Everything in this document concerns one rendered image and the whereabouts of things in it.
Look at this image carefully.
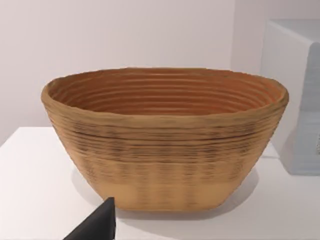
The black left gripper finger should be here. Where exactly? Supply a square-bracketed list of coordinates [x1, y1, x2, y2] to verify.
[62, 196, 117, 240]

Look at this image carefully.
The brown woven basket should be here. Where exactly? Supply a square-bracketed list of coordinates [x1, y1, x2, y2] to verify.
[40, 67, 290, 212]

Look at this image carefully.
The pale grey microwave oven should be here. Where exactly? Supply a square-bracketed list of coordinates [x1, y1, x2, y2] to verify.
[258, 18, 320, 177]

